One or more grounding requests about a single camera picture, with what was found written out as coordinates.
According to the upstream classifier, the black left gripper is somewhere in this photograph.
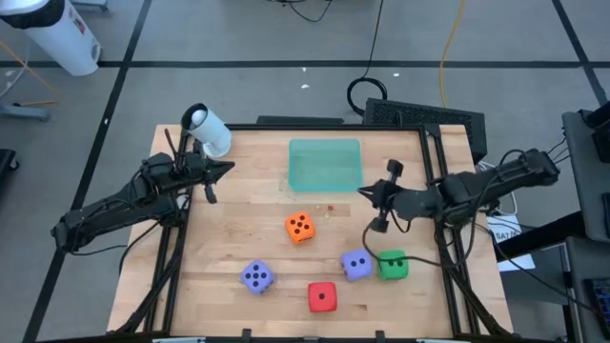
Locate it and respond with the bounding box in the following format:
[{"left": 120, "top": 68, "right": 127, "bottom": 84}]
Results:
[{"left": 184, "top": 152, "right": 235, "bottom": 205}]

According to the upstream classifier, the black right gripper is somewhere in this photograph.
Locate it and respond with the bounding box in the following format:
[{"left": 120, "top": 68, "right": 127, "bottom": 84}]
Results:
[{"left": 357, "top": 159, "right": 406, "bottom": 234}]

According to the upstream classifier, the teal translucent plastic bin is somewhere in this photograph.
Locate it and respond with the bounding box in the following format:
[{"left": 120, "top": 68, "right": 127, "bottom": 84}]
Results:
[{"left": 288, "top": 138, "right": 364, "bottom": 193}]

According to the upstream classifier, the purple foam die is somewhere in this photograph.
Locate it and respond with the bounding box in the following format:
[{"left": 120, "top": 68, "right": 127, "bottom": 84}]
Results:
[
  {"left": 240, "top": 259, "right": 276, "bottom": 296},
  {"left": 339, "top": 248, "right": 374, "bottom": 282}
]

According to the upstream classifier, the green foam die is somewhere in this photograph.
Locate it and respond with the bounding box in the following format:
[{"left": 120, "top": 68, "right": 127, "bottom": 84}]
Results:
[{"left": 377, "top": 250, "right": 410, "bottom": 281}]

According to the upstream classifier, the orange foam die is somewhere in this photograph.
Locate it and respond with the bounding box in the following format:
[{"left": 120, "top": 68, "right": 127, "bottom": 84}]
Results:
[{"left": 284, "top": 211, "right": 316, "bottom": 246}]

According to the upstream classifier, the red foam die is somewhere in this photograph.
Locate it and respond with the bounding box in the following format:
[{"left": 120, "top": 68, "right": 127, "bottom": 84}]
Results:
[{"left": 307, "top": 281, "right": 338, "bottom": 313}]

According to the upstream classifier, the white cylinder device on stand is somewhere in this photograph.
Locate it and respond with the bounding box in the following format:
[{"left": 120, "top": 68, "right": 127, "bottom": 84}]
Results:
[{"left": 180, "top": 102, "right": 234, "bottom": 159}]

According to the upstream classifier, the black flat bar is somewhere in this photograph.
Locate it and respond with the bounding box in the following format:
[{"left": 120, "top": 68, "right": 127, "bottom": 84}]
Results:
[{"left": 255, "top": 115, "right": 345, "bottom": 127}]

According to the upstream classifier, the white paper label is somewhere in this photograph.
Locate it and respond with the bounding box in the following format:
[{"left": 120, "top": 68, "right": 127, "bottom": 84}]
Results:
[{"left": 485, "top": 213, "right": 538, "bottom": 272}]

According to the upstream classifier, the black desk beam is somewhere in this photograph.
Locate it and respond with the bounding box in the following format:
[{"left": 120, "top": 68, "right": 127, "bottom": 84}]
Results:
[{"left": 495, "top": 212, "right": 587, "bottom": 262}]

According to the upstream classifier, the grey metal base bar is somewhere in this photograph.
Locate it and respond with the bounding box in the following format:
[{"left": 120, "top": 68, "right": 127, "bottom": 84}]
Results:
[{"left": 0, "top": 104, "right": 51, "bottom": 122}]

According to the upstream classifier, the grey desk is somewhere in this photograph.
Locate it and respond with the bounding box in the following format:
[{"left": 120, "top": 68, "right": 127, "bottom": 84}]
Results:
[
  {"left": 561, "top": 109, "right": 610, "bottom": 244},
  {"left": 564, "top": 235, "right": 610, "bottom": 343}
]

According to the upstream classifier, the black chair base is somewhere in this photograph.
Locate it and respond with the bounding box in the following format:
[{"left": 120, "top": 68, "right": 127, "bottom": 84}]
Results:
[{"left": 0, "top": 148, "right": 20, "bottom": 172}]

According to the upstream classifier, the white cylindrical air purifier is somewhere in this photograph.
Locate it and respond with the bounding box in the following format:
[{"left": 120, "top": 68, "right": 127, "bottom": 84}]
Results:
[{"left": 0, "top": 0, "right": 103, "bottom": 77}]

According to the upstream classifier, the black desk device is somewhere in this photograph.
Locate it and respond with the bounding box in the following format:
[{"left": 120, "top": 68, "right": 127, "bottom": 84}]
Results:
[{"left": 579, "top": 101, "right": 610, "bottom": 163}]

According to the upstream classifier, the black keyboard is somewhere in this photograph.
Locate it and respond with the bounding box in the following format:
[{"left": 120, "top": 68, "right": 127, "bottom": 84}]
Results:
[{"left": 584, "top": 278, "right": 610, "bottom": 330}]

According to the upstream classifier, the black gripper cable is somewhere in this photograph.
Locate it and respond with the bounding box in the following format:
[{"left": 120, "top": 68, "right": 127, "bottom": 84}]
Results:
[{"left": 361, "top": 209, "right": 478, "bottom": 269}]

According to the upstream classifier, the black coiled cable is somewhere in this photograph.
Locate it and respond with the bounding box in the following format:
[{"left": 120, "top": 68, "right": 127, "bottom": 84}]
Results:
[{"left": 346, "top": 0, "right": 388, "bottom": 116}]

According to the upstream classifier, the yellow cable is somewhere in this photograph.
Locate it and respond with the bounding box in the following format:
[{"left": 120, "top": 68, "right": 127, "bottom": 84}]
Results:
[{"left": 437, "top": 0, "right": 468, "bottom": 110}]

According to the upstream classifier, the black floor cable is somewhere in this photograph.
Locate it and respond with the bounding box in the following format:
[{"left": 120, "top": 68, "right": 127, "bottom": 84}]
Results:
[{"left": 285, "top": 0, "right": 335, "bottom": 24}]

